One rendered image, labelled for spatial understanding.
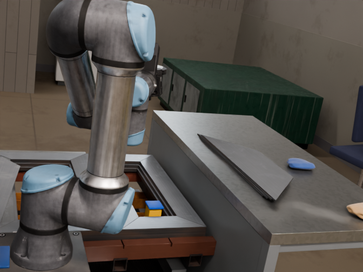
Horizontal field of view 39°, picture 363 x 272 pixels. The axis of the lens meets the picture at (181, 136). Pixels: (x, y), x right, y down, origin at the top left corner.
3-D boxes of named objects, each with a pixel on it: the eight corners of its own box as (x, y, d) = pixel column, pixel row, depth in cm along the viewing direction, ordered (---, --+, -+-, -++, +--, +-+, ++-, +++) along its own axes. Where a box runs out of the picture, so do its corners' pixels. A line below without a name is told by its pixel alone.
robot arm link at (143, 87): (115, 108, 136) (119, 76, 133) (125, 99, 146) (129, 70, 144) (143, 113, 135) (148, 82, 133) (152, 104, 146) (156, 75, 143)
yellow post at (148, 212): (140, 246, 207) (146, 204, 201) (151, 246, 208) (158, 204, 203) (143, 253, 202) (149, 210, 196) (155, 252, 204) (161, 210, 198)
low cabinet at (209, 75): (312, 150, 606) (325, 97, 586) (194, 145, 556) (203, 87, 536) (253, 110, 756) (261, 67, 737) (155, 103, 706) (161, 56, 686)
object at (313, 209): (152, 117, 270) (153, 110, 269) (250, 122, 292) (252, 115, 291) (269, 245, 156) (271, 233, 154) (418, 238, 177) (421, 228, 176)
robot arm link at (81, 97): (22, 14, 102) (65, 136, 145) (74, 23, 101) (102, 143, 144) (41, -26, 108) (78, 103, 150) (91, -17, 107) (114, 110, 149)
